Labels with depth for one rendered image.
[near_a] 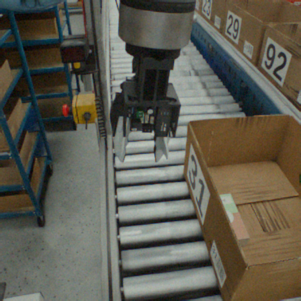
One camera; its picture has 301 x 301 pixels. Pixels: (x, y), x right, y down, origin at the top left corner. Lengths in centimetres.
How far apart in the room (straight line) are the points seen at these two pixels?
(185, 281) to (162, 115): 37
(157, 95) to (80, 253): 127
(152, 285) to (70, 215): 116
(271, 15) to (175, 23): 128
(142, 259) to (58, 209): 117
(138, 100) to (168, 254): 39
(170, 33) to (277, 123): 54
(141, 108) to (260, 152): 54
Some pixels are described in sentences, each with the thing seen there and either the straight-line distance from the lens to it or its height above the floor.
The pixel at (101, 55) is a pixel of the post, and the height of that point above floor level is 102.
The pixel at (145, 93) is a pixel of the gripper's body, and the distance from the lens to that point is 37.
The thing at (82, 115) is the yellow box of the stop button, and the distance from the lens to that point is 90.
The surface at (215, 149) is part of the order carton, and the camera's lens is 79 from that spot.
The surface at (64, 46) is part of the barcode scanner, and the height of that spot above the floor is 109.
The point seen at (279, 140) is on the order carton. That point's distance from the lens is 86.
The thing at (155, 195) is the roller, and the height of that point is 74.
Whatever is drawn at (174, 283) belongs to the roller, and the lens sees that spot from 62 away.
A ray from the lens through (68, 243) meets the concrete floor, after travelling 160.
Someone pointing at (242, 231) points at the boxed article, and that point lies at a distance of 66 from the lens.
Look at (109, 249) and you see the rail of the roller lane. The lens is 68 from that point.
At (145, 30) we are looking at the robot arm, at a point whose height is 122.
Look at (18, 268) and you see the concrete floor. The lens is 161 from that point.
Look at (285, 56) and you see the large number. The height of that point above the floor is 100.
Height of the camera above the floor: 131
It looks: 40 degrees down
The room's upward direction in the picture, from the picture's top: straight up
